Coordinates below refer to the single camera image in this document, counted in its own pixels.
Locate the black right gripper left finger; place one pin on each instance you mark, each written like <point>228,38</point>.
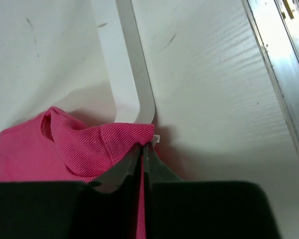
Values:
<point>113,179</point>

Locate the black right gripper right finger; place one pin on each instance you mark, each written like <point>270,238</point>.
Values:
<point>155,170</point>

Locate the pink trousers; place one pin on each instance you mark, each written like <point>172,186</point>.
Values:
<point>54,146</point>

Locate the white clothes rack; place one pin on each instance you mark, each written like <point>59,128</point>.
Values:
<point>124,58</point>

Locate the aluminium rail right side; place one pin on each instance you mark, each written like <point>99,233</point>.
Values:
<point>275,24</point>

